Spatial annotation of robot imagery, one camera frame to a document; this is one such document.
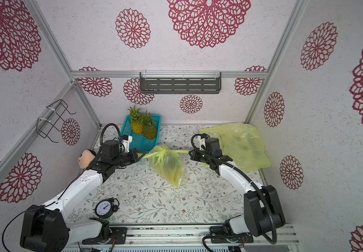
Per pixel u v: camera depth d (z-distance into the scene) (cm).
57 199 44
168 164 78
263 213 42
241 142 110
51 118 78
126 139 75
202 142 79
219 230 77
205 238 66
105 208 80
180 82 97
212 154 66
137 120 104
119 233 74
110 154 63
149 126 100
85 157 92
